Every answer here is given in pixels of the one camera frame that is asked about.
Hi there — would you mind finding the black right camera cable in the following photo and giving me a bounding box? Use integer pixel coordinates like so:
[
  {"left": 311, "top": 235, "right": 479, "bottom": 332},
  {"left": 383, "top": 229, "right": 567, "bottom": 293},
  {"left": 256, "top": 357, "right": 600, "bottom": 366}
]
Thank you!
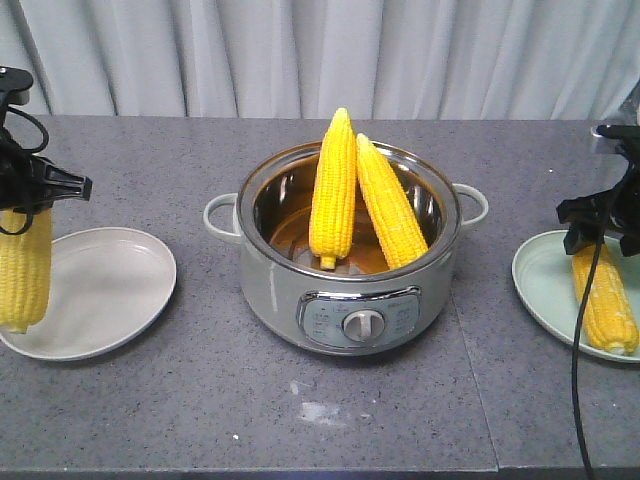
[{"left": 571, "top": 164, "right": 632, "bottom": 480}]

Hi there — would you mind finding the white round plate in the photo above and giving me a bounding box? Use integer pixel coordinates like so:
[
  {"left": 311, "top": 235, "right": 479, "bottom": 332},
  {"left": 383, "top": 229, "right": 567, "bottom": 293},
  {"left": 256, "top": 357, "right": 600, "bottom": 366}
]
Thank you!
[{"left": 1, "top": 227, "right": 177, "bottom": 362}]

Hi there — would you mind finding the pale speckled front corn cob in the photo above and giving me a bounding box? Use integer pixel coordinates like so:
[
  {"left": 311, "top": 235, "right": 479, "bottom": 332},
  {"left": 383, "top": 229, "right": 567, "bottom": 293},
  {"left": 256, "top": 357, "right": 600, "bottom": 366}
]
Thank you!
[{"left": 582, "top": 244, "right": 639, "bottom": 356}]

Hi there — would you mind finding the light green round plate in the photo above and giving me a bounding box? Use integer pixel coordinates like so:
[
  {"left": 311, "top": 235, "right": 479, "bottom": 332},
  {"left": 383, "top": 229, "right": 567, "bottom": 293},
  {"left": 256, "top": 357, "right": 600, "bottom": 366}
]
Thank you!
[{"left": 511, "top": 230, "right": 639, "bottom": 364}]

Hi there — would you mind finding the clear blender jar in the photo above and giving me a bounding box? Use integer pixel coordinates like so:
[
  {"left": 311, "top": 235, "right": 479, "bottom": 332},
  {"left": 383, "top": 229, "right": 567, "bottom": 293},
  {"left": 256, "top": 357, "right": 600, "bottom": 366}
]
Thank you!
[{"left": 619, "top": 92, "right": 639, "bottom": 126}]

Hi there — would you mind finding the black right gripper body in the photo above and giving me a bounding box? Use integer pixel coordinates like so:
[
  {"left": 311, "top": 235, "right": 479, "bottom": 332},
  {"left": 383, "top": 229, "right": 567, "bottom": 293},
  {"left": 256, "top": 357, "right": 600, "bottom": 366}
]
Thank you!
[{"left": 556, "top": 124, "right": 639, "bottom": 257}]

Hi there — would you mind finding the grey-green electric cooking pot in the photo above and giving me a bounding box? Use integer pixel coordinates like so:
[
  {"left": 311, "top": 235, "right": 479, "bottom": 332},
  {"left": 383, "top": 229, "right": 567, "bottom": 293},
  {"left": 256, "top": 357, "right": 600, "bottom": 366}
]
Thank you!
[{"left": 206, "top": 142, "right": 489, "bottom": 356}]

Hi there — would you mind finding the bright yellow corn cob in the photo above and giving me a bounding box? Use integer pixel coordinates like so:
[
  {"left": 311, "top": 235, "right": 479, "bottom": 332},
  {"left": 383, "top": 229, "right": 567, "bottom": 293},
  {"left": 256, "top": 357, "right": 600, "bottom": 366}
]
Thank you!
[{"left": 309, "top": 107, "right": 357, "bottom": 271}]

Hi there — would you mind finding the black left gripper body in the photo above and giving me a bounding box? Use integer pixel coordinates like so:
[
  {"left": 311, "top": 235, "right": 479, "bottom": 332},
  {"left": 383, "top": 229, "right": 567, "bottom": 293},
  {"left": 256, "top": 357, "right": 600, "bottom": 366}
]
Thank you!
[{"left": 1, "top": 66, "right": 93, "bottom": 212}]

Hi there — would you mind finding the grey pleated curtain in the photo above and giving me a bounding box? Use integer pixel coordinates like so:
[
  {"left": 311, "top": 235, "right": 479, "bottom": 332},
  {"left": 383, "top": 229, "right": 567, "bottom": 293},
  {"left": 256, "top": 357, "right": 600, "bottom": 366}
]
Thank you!
[{"left": 1, "top": 1, "right": 639, "bottom": 120}]

